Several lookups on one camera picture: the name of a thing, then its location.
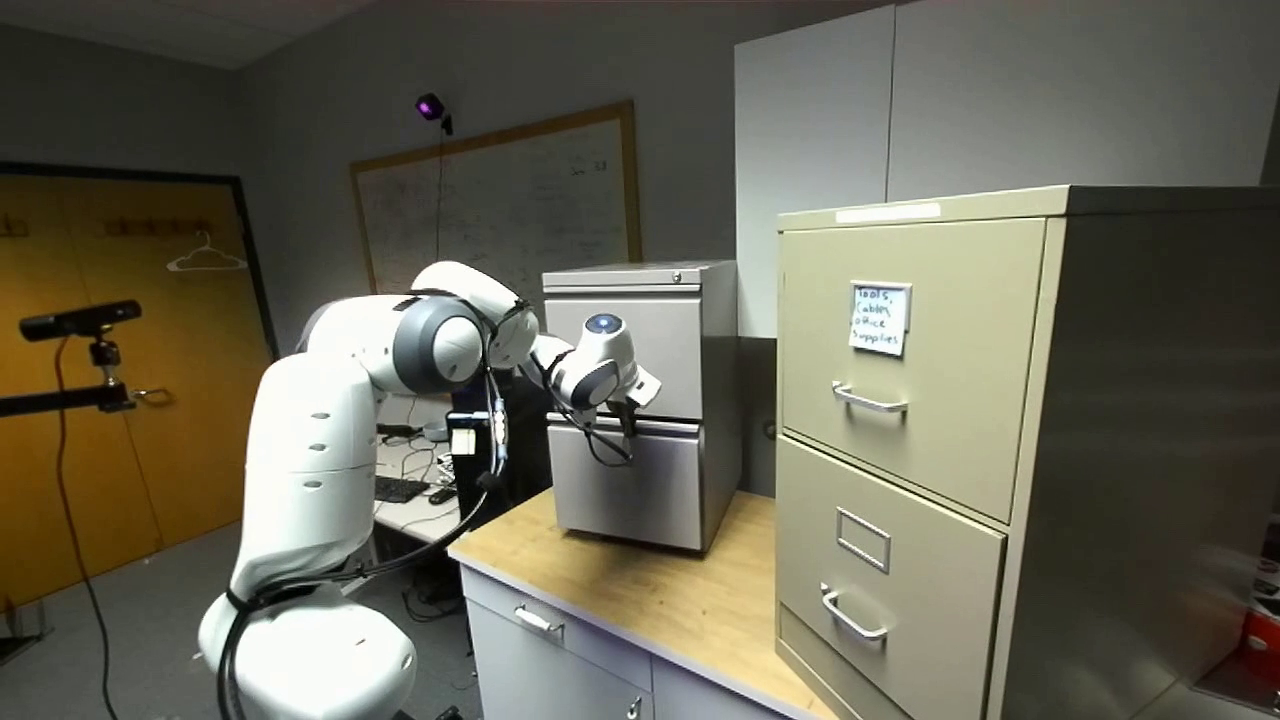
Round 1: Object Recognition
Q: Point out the white paper label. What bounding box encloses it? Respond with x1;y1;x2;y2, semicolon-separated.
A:
850;282;912;355

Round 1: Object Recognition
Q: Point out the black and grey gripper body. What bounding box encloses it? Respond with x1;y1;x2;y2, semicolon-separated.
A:
588;372;660;440

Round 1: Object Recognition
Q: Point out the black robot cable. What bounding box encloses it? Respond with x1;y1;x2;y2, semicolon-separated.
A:
214;367;640;720

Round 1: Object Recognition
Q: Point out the black keyboard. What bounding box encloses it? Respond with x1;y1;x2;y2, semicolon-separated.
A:
378;475;427;505

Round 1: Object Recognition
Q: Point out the purple lit wall camera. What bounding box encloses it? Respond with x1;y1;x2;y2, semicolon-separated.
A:
418;93;455;138

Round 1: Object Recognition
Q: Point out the white wall cabinet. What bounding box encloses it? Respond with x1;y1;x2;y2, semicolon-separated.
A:
734;0;1280;340

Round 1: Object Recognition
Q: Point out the white background desk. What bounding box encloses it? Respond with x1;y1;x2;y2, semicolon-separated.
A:
372;435;459;545

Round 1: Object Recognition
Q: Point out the beige tall filing cabinet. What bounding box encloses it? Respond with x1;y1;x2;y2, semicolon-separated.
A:
776;183;1280;720

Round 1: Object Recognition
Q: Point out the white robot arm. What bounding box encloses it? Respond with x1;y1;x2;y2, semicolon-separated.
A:
196;259;660;720

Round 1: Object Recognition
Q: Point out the black camera on stand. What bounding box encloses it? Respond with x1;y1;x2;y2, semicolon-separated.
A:
0;300;142;418

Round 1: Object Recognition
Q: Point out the wire clothes hanger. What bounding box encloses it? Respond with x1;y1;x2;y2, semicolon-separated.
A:
165;242;247;278

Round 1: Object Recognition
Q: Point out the framed whiteboard on wall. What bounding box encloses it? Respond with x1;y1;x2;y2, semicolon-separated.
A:
353;102;646;300

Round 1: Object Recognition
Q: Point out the small grey drawer cabinet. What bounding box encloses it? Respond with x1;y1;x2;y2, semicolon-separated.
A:
546;259;739;551

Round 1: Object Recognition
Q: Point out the black computer tower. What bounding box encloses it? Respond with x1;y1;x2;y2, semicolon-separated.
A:
449;372;553;529

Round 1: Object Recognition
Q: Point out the grey cabinet drawer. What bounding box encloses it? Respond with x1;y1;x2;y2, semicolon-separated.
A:
549;426;705;551

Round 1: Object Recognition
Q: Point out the orange wooden door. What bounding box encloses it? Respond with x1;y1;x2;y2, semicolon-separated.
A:
0;173;273;609

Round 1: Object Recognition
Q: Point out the wooden top grey desk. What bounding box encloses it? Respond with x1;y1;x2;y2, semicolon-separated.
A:
449;491;837;720

